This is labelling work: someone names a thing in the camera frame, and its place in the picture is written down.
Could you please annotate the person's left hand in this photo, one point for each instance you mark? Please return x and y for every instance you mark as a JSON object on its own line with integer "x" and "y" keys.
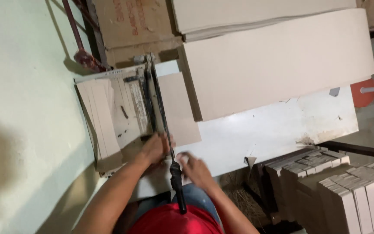
{"x": 154, "y": 149}

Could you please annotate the person's right hand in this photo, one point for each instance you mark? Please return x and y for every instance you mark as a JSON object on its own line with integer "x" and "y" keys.
{"x": 196, "y": 169}

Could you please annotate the person's right fingers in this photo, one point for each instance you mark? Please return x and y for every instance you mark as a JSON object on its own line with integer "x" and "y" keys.
{"x": 183, "y": 160}

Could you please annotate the person's left fingers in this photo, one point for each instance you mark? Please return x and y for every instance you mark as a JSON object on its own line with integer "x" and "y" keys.
{"x": 168, "y": 143}

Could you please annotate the beige cardboard sheet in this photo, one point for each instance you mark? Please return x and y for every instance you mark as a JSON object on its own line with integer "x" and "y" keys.
{"x": 179, "y": 110}

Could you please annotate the person's blue jeans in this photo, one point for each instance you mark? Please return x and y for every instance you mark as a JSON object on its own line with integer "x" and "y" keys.
{"x": 193, "y": 198}

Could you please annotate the person's red shirt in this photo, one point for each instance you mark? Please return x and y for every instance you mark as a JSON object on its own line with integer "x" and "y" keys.
{"x": 177, "y": 221}

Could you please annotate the small cardboard scrap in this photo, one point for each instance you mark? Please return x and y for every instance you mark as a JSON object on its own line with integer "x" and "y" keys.
{"x": 249, "y": 161}

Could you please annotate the stack of cut cardboard strips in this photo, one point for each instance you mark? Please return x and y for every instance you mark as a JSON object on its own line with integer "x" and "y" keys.
{"x": 101, "y": 120}

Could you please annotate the brown cardboard carton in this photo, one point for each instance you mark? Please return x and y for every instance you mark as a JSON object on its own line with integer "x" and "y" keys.
{"x": 135, "y": 29}

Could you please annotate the red metal rod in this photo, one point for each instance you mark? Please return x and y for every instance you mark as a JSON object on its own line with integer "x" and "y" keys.
{"x": 80, "y": 42}

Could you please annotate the large stack of beige boards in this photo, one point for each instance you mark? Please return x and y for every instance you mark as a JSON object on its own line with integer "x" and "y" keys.
{"x": 278, "y": 65}

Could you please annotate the stacks of cut cardboard pieces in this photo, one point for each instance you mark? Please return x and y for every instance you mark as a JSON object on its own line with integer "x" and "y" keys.
{"x": 329, "y": 191}

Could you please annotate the stack of white boards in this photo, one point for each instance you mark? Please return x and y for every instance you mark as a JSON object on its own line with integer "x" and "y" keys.
{"x": 258, "y": 16}

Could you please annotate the orange round stool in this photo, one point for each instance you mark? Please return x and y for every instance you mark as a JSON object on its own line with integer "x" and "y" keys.
{"x": 362, "y": 96}

